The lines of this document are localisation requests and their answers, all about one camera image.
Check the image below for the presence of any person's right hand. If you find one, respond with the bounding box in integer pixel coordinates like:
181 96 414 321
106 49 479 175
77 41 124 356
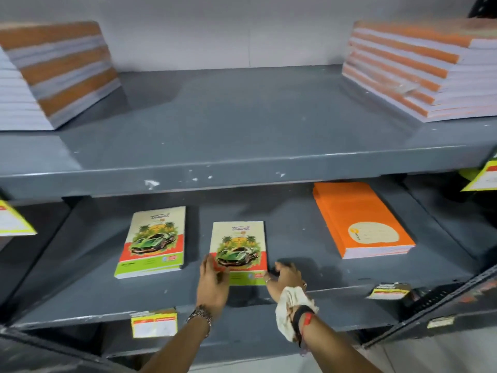
265 262 308 303

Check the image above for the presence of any person's left hand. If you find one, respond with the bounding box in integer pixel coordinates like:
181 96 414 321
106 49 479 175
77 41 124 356
196 254 230 317

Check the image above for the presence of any car print notebook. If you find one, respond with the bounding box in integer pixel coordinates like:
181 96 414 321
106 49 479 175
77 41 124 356
209 221 268 286
114 206 186 279

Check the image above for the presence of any person's left forearm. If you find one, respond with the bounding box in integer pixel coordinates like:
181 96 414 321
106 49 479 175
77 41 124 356
140 314 212 373

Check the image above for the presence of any person's right forearm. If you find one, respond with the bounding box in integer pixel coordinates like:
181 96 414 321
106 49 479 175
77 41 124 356
299 312 383 373

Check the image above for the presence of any white cloth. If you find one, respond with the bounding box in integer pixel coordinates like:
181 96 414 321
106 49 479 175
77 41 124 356
275 286 320 343

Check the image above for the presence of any silver metal wristwatch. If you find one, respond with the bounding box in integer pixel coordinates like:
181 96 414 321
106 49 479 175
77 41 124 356
186 305 213 338

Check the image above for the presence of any black wristband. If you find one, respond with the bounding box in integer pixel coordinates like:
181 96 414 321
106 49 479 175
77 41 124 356
291 305 315 335

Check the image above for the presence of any grey metal shelf board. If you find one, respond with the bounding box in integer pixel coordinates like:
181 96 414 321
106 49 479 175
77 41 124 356
8 178 484 331
0 64 497 201

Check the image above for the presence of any red thread wristband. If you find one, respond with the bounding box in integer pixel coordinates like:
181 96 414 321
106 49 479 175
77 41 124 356
298 312 314 348

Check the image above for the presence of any yellow white shelf label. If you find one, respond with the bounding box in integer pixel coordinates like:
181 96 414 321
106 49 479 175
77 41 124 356
131 309 178 339
367 283 411 300

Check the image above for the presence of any stack of orange cover notebooks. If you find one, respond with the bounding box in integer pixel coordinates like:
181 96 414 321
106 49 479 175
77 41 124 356
313 182 416 260

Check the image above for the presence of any small pale shelf label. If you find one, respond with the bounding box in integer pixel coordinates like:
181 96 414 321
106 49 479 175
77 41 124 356
427 316 456 329

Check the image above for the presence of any yellow-edged shelf label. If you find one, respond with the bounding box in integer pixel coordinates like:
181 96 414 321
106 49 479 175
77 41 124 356
461 158 497 192
0 199 38 237

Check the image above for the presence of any stack of orange-spine notebooks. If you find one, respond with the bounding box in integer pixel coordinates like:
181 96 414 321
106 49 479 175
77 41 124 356
342 18 497 123

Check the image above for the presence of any tall stack of bundled notebooks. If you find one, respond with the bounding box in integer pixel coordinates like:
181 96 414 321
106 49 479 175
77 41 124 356
0 21 122 132

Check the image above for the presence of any black object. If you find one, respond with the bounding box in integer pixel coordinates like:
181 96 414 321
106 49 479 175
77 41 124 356
467 0 497 18

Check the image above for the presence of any dark perforated shelf rail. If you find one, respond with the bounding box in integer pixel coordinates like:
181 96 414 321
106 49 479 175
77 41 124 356
362 264 497 348

